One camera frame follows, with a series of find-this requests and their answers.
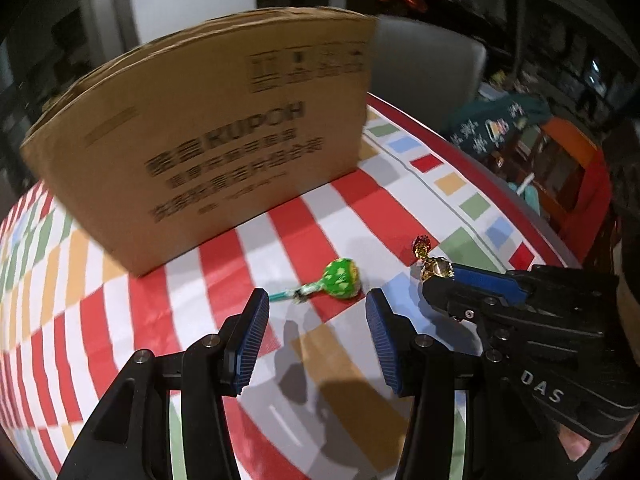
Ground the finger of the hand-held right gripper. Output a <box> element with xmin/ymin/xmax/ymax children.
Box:
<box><xmin>422</xmin><ymin>277</ymin><xmax>501</xmax><ymax>323</ymax></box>
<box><xmin>452</xmin><ymin>266</ymin><xmax>530</xmax><ymax>306</ymax></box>

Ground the green lollipop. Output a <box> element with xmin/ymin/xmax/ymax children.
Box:
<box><xmin>270</xmin><ymin>257</ymin><xmax>362</xmax><ymax>305</ymax></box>

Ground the brown cardboard box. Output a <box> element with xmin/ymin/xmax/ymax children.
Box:
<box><xmin>20</xmin><ymin>6</ymin><xmax>378</xmax><ymax>277</ymax></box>

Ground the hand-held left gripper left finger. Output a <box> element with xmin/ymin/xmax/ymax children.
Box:
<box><xmin>57</xmin><ymin>287</ymin><xmax>271</xmax><ymax>480</ymax></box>

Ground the grey chair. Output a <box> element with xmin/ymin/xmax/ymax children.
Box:
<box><xmin>372</xmin><ymin>16</ymin><xmax>488</xmax><ymax>131</ymax></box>

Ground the colourful checkered tablecloth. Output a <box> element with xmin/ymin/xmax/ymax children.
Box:
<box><xmin>0</xmin><ymin>92</ymin><xmax>583</xmax><ymax>480</ymax></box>

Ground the orange chair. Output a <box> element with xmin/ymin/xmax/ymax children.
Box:
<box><xmin>520</xmin><ymin>117</ymin><xmax>613</xmax><ymax>246</ymax></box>

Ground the person's right hand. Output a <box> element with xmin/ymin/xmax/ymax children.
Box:
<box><xmin>555</xmin><ymin>421</ymin><xmax>629</xmax><ymax>466</ymax></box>

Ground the gold candy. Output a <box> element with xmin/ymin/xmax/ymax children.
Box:
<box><xmin>410</xmin><ymin>234</ymin><xmax>455</xmax><ymax>282</ymax></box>

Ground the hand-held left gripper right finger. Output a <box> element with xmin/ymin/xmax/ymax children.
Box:
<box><xmin>365</xmin><ymin>290</ymin><xmax>568</xmax><ymax>480</ymax></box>

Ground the cluttered shelf unit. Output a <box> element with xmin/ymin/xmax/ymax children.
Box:
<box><xmin>500</xmin><ymin>10</ymin><xmax>640</xmax><ymax>126</ymax></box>

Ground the green printed cloth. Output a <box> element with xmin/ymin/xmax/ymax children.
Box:
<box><xmin>445</xmin><ymin>95</ymin><xmax>551</xmax><ymax>156</ymax></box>

